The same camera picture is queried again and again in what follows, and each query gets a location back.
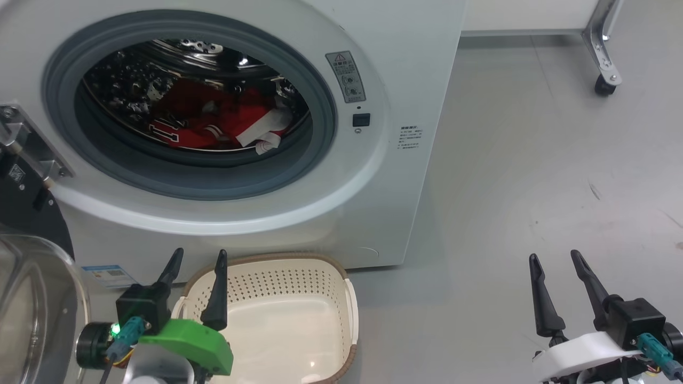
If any cream perforated laundry basket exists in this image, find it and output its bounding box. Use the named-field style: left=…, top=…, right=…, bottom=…
left=171, top=252, right=359, bottom=384

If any teal-plug right camera cable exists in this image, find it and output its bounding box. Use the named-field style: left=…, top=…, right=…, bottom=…
left=636, top=333, right=683, bottom=381

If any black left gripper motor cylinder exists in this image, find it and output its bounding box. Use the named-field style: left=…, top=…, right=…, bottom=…
left=75, top=322, right=116, bottom=370

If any metal washer door hinge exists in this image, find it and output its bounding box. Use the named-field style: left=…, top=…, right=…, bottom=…
left=0, top=104, right=74, bottom=188

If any grey rubber door gasket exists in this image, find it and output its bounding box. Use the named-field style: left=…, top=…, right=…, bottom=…
left=42, top=10, right=338, bottom=201

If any blue energy label sticker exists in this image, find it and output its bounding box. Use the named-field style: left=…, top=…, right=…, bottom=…
left=81, top=264, right=137, bottom=289

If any round black glass washer door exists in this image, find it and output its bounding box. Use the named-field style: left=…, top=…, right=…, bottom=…
left=0, top=147, right=92, bottom=384

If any small printed text label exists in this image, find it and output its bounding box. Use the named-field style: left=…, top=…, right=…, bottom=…
left=398, top=125, right=421, bottom=150

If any grey warning sticker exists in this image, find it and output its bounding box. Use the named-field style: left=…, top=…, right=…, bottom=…
left=325, top=51, right=367, bottom=103

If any teal-plug left camera cable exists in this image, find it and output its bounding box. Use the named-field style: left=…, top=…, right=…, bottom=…
left=99, top=316, right=151, bottom=384

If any teal-plug camera cable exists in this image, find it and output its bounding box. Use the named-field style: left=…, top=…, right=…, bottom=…
left=99, top=316, right=151, bottom=384
left=636, top=333, right=683, bottom=381

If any red basketball jersey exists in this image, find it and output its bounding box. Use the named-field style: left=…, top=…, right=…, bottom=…
left=149, top=79, right=294, bottom=155

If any steel washer drum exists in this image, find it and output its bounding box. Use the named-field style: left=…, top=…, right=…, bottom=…
left=83, top=38, right=311, bottom=155

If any white cabinet panel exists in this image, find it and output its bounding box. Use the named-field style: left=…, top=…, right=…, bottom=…
left=462, top=0, right=602, bottom=37

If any white front-load washing machine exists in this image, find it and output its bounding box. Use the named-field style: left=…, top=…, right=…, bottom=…
left=0, top=0, right=468, bottom=286

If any silver metal cart leg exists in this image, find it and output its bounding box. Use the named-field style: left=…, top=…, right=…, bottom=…
left=582, top=0, right=624, bottom=97

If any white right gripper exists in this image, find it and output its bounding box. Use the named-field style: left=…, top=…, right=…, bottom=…
left=529, top=249, right=645, bottom=382

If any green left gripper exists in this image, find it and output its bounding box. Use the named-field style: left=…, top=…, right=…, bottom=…
left=139, top=247, right=234, bottom=376

